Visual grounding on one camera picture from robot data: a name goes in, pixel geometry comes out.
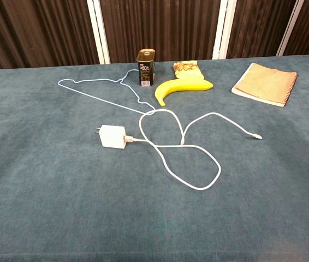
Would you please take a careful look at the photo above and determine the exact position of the white charging cable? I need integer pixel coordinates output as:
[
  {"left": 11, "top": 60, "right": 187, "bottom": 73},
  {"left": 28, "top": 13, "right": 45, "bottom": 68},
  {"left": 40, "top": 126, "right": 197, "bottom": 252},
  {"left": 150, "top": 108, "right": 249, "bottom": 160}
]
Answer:
[{"left": 123, "top": 109, "right": 263, "bottom": 191}]

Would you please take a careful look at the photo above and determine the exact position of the white plastic cable plug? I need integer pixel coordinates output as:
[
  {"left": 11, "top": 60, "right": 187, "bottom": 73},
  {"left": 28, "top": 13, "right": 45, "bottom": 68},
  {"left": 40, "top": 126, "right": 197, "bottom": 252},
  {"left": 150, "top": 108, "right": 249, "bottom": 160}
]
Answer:
[{"left": 94, "top": 124, "right": 127, "bottom": 150}]

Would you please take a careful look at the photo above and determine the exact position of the teal table cloth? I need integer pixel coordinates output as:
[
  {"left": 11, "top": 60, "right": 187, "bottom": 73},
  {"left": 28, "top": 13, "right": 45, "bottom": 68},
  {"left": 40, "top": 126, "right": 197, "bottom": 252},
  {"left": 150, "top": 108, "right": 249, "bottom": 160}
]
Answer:
[{"left": 0, "top": 54, "right": 309, "bottom": 262}]

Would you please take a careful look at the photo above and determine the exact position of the yellow banana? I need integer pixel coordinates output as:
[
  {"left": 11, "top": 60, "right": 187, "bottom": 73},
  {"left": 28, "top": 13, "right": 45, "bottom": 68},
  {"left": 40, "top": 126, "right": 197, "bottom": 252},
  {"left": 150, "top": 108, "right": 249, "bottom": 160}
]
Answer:
[{"left": 154, "top": 79, "right": 214, "bottom": 107}]

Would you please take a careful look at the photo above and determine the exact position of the black and gold tin can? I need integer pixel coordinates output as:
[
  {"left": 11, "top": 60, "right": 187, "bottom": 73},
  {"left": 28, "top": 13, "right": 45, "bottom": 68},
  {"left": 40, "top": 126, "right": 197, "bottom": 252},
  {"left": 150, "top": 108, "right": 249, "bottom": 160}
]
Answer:
[{"left": 136, "top": 48, "right": 156, "bottom": 88}]

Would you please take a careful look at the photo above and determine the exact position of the yellow snack packet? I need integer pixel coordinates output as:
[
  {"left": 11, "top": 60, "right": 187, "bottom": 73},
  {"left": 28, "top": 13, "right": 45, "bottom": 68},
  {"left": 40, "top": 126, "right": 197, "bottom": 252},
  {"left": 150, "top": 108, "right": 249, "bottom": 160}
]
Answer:
[{"left": 173, "top": 61, "right": 205, "bottom": 81}]

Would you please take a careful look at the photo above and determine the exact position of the brown spiral notebook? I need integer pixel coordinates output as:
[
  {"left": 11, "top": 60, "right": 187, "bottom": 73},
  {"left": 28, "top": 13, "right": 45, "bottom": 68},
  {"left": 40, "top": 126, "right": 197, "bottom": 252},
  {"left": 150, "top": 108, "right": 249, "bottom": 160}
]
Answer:
[{"left": 231, "top": 62, "right": 298, "bottom": 108}]

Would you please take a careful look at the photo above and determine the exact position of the light blue wire hanger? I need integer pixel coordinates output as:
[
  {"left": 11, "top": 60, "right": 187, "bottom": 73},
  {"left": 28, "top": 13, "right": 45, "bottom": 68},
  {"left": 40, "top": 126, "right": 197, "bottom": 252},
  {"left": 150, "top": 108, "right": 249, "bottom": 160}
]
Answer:
[{"left": 57, "top": 69, "right": 156, "bottom": 115}]

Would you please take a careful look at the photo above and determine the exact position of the white partition frame post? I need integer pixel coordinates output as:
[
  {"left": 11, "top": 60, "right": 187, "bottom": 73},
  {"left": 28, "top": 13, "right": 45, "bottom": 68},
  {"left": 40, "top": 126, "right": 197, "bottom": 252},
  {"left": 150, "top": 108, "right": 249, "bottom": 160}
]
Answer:
[
  {"left": 212, "top": 0, "right": 237, "bottom": 60},
  {"left": 86, "top": 0, "right": 111, "bottom": 65},
  {"left": 276, "top": 0, "right": 305, "bottom": 57}
]

